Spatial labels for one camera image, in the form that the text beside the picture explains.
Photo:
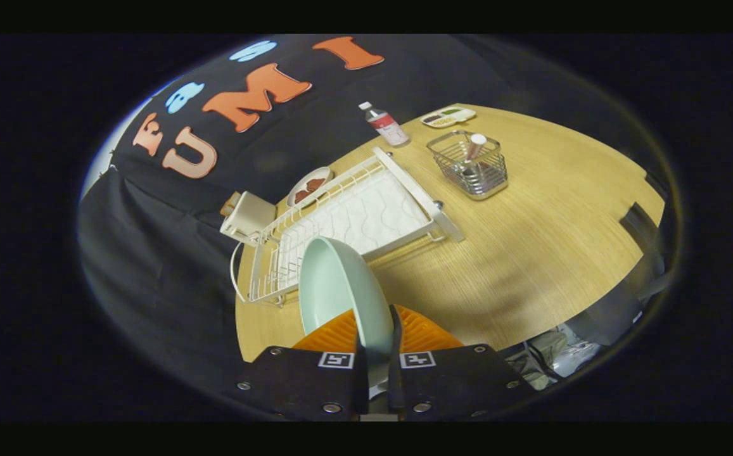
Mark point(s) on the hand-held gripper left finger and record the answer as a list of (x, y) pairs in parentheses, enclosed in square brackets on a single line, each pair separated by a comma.
[(296, 386)]

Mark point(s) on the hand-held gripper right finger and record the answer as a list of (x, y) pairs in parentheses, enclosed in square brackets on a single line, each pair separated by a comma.
[(455, 386)]

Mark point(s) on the light green plate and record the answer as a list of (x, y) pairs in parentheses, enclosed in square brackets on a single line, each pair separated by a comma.
[(334, 285)]

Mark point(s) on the beige plate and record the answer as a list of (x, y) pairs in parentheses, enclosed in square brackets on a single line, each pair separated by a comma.
[(323, 173)]

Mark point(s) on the grey plastic bags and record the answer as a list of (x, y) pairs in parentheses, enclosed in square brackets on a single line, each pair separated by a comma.
[(550, 361)]

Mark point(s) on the white toaster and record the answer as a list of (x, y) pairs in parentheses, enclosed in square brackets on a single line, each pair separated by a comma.
[(249, 215)]

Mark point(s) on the brown meat piece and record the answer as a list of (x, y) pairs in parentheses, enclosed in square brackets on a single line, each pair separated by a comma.
[(303, 195), (316, 185)]

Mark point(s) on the brown toast slices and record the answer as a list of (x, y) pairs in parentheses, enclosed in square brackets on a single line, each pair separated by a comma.
[(230, 204)]

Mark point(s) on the black backdrop cloth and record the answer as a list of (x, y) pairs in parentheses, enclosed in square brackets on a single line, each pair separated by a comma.
[(151, 253)]

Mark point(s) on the black table edge clamp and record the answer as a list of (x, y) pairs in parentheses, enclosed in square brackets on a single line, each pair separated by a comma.
[(637, 221)]

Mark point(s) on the white divided food tray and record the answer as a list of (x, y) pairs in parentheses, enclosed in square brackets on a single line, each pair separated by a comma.
[(461, 118)]

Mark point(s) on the clear bottle with red label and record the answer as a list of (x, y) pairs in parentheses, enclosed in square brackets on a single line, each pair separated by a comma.
[(388, 126)]

